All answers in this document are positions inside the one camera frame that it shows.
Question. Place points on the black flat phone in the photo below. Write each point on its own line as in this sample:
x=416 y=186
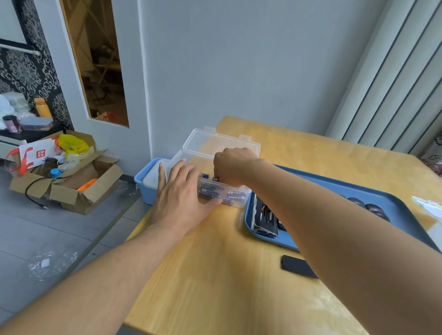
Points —
x=297 y=266

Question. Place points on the blue plastic bin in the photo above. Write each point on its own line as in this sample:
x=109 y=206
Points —
x=145 y=193

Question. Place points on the person's left middle finger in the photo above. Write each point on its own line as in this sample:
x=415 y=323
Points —
x=189 y=178

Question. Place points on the white door with glass panel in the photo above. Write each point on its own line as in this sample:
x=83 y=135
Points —
x=137 y=76

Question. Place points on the person's left little finger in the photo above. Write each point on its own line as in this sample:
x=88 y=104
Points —
x=162 y=179

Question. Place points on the person's right forearm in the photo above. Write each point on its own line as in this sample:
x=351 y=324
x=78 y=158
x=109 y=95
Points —
x=342 y=253

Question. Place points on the person's left hand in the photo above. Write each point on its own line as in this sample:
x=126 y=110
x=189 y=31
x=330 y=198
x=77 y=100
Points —
x=174 y=207

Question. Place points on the grey striped curtain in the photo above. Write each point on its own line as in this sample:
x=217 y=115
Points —
x=399 y=71

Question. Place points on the blue-capped clear bottle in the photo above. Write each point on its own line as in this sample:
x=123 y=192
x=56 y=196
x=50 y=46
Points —
x=55 y=172

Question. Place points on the white projector screen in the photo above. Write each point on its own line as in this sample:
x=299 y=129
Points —
x=7 y=14

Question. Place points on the pile of dark batteries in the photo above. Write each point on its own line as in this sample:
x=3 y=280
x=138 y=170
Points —
x=227 y=195

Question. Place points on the black round cell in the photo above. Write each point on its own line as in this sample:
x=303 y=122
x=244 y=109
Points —
x=356 y=202
x=377 y=211

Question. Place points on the clear plastic storage box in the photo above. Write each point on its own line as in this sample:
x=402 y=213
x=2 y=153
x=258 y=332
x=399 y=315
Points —
x=222 y=143

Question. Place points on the clear plastic lid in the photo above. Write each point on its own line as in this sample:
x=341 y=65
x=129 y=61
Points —
x=435 y=212

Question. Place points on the blue plastic tray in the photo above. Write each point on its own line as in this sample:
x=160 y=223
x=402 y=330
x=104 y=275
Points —
x=356 y=191

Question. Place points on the person's left forearm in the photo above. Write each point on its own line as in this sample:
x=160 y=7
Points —
x=100 y=288

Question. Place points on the orange bottle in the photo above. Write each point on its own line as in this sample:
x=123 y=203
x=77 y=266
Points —
x=43 y=108

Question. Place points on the person's left thumb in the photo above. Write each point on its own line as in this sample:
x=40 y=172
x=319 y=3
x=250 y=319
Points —
x=209 y=205

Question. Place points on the orange plastic tool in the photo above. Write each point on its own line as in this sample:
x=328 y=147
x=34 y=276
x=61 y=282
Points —
x=87 y=184

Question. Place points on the person's right fingers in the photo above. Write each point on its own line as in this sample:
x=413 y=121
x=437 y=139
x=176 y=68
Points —
x=226 y=177

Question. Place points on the clear plastic bag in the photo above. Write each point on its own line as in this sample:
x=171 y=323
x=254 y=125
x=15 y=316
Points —
x=51 y=262

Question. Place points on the grey lidded container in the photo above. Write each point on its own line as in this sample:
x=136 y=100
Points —
x=36 y=123

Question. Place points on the brown cardboard box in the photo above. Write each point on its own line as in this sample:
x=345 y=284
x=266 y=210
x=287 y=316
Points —
x=75 y=195

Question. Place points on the dark side table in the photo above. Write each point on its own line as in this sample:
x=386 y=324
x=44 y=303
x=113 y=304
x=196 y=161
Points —
x=8 y=141

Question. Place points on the dark pink cup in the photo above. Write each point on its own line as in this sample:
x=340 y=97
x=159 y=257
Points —
x=11 y=124

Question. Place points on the person's right hand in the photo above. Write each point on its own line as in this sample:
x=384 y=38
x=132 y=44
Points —
x=234 y=162

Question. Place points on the wrapped pack of black batteries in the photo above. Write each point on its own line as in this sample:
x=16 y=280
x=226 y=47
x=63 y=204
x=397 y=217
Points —
x=265 y=219

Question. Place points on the yellow plastic bag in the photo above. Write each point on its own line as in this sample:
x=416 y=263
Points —
x=72 y=143

